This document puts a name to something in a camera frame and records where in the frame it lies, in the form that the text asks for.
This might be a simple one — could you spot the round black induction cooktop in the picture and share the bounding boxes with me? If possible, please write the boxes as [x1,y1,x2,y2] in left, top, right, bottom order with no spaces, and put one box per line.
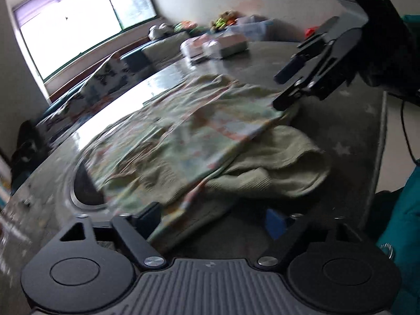
[70,156,109,211]

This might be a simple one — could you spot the butterfly print long cushion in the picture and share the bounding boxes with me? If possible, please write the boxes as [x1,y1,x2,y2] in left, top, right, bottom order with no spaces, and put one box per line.
[38,97,90,129]

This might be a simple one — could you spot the pink tissue pack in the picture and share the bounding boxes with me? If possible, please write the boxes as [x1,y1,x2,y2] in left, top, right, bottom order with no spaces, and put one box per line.
[180,36,211,65]

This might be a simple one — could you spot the grey pillow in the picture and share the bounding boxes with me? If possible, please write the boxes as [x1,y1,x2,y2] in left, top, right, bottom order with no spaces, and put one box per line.
[144,33,191,64]

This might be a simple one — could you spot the grey quilted star table cover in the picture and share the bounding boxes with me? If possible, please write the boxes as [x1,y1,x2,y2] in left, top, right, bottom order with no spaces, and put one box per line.
[0,39,390,315]

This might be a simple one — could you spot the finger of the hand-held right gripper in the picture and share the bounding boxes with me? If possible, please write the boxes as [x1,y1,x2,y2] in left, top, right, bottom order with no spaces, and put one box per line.
[273,16,340,85]
[272,28,363,111]

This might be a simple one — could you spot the colourful toy heap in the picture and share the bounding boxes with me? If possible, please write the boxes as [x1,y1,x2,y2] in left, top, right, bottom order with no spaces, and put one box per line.
[174,21,196,34]

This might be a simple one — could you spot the black cable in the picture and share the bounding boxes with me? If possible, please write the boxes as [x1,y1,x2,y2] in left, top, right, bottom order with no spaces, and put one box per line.
[401,100,420,166]

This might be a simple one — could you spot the butterfly print square pillow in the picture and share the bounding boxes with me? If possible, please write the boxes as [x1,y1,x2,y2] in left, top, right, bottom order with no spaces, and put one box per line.
[79,52,150,104]

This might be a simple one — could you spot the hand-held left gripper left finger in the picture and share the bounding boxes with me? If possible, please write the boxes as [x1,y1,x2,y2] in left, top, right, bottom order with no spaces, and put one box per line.
[59,202,166,270]

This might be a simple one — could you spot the clear plastic box with items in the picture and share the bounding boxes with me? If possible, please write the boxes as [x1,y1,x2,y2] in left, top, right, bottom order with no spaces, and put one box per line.
[202,34,250,60]

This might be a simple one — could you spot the white plush toy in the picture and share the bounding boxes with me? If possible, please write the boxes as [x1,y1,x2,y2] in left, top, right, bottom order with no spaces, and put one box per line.
[148,23,175,40]

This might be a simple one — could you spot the black bag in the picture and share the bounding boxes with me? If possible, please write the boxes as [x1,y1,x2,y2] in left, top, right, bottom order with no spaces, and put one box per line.
[11,120,50,185]

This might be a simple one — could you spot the person's teal jacket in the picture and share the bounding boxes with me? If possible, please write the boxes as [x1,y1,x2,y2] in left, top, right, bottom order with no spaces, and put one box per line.
[377,166,420,315]

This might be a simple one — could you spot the blue sofa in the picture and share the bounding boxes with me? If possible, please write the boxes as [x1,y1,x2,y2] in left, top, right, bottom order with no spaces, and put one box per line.
[33,35,197,123]

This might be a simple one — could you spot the clear plastic storage box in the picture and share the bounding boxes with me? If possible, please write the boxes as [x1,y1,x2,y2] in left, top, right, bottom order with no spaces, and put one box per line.
[234,16,277,42]

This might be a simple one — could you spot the pale printed baby garment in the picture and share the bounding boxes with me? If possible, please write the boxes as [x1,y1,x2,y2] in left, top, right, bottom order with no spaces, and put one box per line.
[79,74,332,247]

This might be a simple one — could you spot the green and brown plush toys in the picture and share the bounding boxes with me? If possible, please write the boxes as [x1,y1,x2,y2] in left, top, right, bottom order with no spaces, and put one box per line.
[210,11,237,34]

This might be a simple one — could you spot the window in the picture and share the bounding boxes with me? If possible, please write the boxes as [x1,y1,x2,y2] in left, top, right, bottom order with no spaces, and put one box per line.
[5,0,159,81]

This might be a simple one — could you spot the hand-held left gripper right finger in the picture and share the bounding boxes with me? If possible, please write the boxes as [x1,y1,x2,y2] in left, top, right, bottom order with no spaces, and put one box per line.
[257,208,376,268]

